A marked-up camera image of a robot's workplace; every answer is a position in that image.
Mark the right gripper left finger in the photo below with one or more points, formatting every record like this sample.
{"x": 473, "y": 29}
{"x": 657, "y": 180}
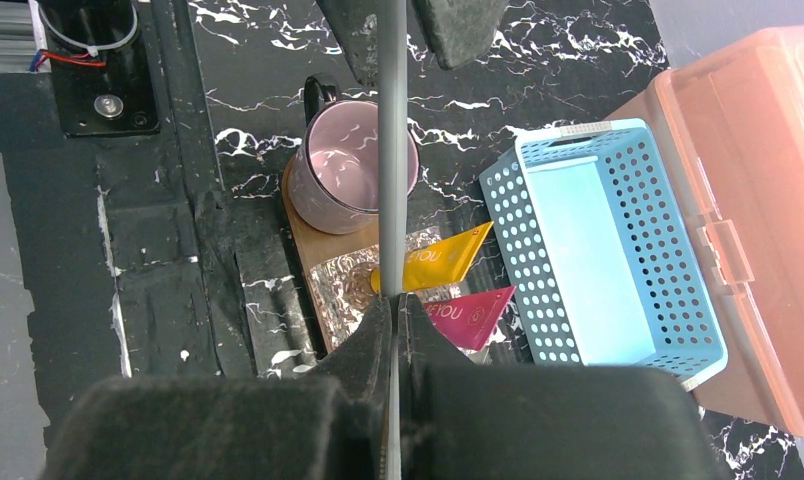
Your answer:
{"x": 325, "y": 424}

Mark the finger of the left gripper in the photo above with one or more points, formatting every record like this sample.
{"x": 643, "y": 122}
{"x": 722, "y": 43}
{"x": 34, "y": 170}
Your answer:
{"x": 458, "y": 31}
{"x": 354, "y": 26}

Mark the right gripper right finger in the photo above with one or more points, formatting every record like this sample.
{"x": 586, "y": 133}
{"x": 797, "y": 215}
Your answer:
{"x": 466, "y": 421}

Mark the grey toothbrush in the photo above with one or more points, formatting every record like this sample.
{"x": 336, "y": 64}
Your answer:
{"x": 393, "y": 143}

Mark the pink toothpaste tube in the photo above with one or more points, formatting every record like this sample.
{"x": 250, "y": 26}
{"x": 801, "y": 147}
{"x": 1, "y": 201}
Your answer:
{"x": 469, "y": 321}

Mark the clear textured glass cup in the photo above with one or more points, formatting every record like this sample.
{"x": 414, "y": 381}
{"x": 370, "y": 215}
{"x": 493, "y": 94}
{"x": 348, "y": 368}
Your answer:
{"x": 342, "y": 285}

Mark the yellow toothpaste tube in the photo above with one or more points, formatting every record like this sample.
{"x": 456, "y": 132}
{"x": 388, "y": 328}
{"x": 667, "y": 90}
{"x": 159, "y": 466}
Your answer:
{"x": 444, "y": 262}

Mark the purple ceramic mug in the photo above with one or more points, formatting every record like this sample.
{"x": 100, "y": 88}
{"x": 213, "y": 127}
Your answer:
{"x": 333, "y": 183}

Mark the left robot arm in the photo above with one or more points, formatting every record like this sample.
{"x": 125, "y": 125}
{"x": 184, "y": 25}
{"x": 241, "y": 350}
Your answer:
{"x": 103, "y": 86}

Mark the brown wooden oval tray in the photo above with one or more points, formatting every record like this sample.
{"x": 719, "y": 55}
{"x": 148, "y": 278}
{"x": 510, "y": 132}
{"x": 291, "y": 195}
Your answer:
{"x": 309, "y": 245}

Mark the light blue plastic basket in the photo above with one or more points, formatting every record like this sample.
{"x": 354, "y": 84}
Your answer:
{"x": 596, "y": 248}

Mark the salmon plastic toolbox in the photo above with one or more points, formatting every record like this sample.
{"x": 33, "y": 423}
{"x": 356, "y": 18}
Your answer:
{"x": 730, "y": 129}

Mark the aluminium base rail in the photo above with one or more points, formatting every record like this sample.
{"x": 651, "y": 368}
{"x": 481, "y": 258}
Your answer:
{"x": 21, "y": 35}

